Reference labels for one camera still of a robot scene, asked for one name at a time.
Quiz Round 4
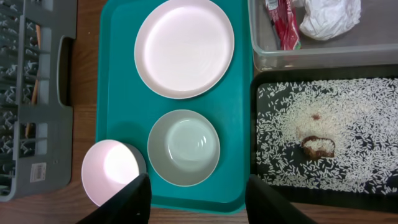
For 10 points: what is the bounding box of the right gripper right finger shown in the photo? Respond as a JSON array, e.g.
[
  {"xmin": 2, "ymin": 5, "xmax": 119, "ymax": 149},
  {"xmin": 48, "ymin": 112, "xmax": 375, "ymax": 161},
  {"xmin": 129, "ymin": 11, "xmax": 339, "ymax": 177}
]
[{"xmin": 245, "ymin": 174, "xmax": 316, "ymax": 224}]

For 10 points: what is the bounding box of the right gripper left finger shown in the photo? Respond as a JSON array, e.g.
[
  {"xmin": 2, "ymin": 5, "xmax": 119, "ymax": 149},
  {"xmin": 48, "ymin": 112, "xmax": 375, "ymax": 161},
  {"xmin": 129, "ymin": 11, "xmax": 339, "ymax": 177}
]
[{"xmin": 78, "ymin": 173, "xmax": 152, "ymax": 224}]

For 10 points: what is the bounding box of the grey bowl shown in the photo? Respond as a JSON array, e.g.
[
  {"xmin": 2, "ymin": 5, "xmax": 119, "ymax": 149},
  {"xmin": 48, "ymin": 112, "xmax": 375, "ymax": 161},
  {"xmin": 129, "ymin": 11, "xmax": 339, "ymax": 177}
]
[{"xmin": 147, "ymin": 110, "xmax": 221, "ymax": 187}]

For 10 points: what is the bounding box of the brown food piece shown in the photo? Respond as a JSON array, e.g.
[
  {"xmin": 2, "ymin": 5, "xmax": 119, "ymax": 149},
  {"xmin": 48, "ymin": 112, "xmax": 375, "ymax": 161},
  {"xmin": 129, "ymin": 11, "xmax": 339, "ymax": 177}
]
[{"xmin": 301, "ymin": 136, "xmax": 336, "ymax": 160}]

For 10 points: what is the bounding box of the white rice pile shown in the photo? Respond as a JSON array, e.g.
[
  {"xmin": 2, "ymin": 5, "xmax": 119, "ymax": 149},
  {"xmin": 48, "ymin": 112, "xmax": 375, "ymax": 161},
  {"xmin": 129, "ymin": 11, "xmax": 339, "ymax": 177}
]
[{"xmin": 255, "ymin": 78, "xmax": 397, "ymax": 195}]

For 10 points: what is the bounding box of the wooden chopstick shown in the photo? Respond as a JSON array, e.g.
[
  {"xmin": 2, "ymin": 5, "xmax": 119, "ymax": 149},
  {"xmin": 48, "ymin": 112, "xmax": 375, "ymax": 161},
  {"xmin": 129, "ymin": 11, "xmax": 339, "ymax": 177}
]
[
  {"xmin": 25, "ymin": 80, "xmax": 39, "ymax": 139},
  {"xmin": 35, "ymin": 24, "xmax": 41, "ymax": 49}
]

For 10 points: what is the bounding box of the red snack wrapper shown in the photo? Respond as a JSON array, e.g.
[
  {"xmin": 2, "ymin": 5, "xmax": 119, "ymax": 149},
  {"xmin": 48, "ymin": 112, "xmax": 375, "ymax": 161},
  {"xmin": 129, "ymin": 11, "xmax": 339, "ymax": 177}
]
[{"xmin": 264, "ymin": 0, "xmax": 302, "ymax": 50}]

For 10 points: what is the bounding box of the white tissue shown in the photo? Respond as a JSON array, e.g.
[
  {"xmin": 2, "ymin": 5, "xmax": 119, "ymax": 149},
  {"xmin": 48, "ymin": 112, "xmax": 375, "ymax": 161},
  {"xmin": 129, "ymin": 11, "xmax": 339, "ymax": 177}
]
[{"xmin": 293, "ymin": 0, "xmax": 362, "ymax": 41}]

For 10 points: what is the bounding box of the pink-white small bowl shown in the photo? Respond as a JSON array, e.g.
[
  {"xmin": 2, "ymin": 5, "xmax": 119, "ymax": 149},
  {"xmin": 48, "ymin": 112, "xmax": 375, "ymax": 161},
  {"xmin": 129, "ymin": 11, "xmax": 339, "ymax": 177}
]
[{"xmin": 81, "ymin": 139, "xmax": 147, "ymax": 207}]

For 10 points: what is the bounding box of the black tray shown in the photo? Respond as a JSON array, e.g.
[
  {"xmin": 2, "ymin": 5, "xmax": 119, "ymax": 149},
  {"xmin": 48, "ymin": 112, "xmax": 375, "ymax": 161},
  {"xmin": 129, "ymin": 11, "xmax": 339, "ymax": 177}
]
[{"xmin": 250, "ymin": 64, "xmax": 397, "ymax": 213}]

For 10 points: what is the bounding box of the teal serving tray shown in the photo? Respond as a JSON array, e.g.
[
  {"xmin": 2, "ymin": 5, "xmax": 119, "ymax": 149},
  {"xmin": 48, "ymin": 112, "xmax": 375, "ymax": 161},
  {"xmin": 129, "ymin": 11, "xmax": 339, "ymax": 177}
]
[{"xmin": 96, "ymin": 0, "xmax": 252, "ymax": 213}]

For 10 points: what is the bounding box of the grey dish rack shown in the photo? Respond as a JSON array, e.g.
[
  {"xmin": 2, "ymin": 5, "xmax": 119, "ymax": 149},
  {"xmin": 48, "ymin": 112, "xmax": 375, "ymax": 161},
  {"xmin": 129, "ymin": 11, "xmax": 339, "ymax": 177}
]
[{"xmin": 1, "ymin": 0, "xmax": 77, "ymax": 202}]

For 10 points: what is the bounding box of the white round plate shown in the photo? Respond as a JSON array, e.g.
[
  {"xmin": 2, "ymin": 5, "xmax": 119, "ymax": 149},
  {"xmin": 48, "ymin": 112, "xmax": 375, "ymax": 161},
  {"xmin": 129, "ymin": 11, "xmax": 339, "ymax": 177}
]
[{"xmin": 134, "ymin": 0, "xmax": 235, "ymax": 99}]

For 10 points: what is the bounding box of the clear plastic bin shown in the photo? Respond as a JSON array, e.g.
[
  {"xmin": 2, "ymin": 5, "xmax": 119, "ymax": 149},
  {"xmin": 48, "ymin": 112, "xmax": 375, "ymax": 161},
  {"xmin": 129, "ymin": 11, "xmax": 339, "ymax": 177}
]
[{"xmin": 248, "ymin": 0, "xmax": 397, "ymax": 72}]

